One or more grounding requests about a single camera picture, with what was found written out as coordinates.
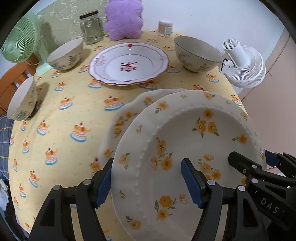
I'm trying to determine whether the white plate with yellow flowers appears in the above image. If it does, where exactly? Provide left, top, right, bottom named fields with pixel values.
left=111, top=90, right=266, bottom=240

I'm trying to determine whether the white crumpled cloth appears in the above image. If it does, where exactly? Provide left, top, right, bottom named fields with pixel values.
left=0, top=179, right=9, bottom=200

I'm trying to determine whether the yellow patterned tablecloth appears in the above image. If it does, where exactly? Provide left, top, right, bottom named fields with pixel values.
left=7, top=29, right=265, bottom=241

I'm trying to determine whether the white clip fan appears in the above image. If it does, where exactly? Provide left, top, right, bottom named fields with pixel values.
left=221, top=38, right=266, bottom=89

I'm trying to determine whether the grey plaid pillow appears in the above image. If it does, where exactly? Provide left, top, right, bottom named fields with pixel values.
left=0, top=115, right=14, bottom=181

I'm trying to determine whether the scalloped yellow floral plate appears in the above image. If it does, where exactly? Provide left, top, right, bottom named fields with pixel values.
left=97, top=88, right=183, bottom=166

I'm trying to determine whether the wooden bed headboard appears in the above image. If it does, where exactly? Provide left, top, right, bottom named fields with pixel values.
left=0, top=56, right=38, bottom=115

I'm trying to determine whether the white plate with red pattern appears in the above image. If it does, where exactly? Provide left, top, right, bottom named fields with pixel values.
left=89, top=42, right=169, bottom=86

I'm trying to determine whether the cotton swab container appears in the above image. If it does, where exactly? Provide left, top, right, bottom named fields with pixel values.
left=157, top=20, right=173, bottom=37

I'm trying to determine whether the green desk fan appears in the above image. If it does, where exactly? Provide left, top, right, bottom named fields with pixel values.
left=1, top=13, right=52, bottom=76

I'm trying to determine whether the glass jar with dark lid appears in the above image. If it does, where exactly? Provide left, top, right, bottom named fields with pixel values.
left=79, top=11, right=103, bottom=45

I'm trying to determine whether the purple plush toy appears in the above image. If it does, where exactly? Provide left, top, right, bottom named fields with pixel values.
left=104, top=0, right=144, bottom=41

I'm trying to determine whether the green patterned wall cloth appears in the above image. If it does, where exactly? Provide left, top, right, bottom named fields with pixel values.
left=30, top=1, right=108, bottom=52

